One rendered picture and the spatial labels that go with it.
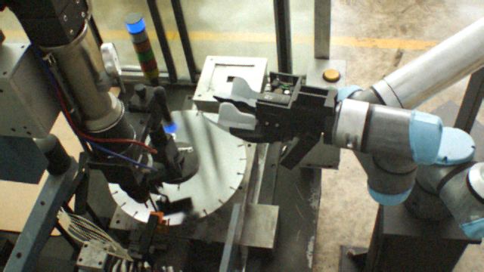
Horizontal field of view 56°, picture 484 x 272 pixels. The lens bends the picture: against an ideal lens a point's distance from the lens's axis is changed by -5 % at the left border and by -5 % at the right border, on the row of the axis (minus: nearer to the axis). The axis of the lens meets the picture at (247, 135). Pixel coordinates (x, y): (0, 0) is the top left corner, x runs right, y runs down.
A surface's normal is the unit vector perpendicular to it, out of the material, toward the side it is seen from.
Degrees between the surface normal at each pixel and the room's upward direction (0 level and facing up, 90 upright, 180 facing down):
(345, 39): 0
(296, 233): 0
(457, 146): 8
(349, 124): 42
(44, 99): 90
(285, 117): 89
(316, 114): 89
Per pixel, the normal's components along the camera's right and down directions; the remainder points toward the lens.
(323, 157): -0.17, 0.77
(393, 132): -0.29, -0.01
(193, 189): -0.10, -0.63
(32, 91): 0.98, 0.07
